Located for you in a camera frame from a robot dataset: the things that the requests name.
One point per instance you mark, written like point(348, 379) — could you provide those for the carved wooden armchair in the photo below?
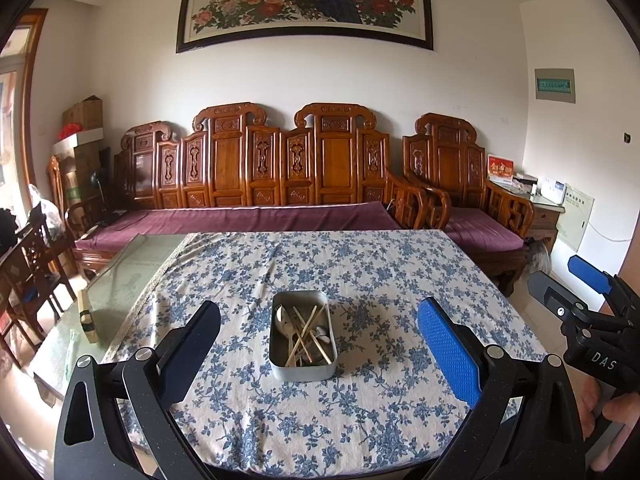
point(450, 160)

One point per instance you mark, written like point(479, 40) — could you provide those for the person's right hand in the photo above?
point(622, 410)

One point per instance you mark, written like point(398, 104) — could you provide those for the dark wooden chair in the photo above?
point(30, 265)

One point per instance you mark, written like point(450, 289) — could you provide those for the white desk device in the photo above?
point(552, 190)

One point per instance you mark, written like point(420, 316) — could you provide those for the metal tray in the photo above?
point(302, 372)

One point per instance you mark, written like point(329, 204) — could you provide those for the brown wooden chopstick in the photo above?
point(306, 327)

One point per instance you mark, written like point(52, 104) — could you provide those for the wooden side table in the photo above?
point(545, 217)

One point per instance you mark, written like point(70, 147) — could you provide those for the small box with black band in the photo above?
point(88, 317)

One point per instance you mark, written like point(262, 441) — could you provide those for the red gift box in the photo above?
point(500, 167)

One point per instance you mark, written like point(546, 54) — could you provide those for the grey fuzzy object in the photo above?
point(538, 257)

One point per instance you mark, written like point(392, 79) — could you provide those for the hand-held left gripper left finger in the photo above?
point(197, 330)

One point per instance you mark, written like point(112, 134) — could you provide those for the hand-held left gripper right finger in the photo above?
point(447, 350)

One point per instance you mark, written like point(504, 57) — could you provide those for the carved wooden sofa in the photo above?
point(230, 165)

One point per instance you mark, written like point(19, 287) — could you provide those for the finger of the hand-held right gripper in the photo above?
point(590, 269)
point(552, 291)

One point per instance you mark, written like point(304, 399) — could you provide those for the blue floral tablecloth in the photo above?
point(225, 270)

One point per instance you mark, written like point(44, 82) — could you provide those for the wall electrical panel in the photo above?
point(554, 85)

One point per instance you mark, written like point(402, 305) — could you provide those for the wooden door frame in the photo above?
point(34, 100)

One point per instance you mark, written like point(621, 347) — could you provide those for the long purple seat cushion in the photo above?
point(240, 220)

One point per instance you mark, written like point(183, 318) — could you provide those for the stack of cartons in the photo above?
point(87, 170)

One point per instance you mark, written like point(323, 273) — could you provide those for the light wooden chopstick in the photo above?
point(320, 345)
point(320, 312)
point(300, 342)

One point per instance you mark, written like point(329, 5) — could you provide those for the white board with print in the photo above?
point(576, 220)

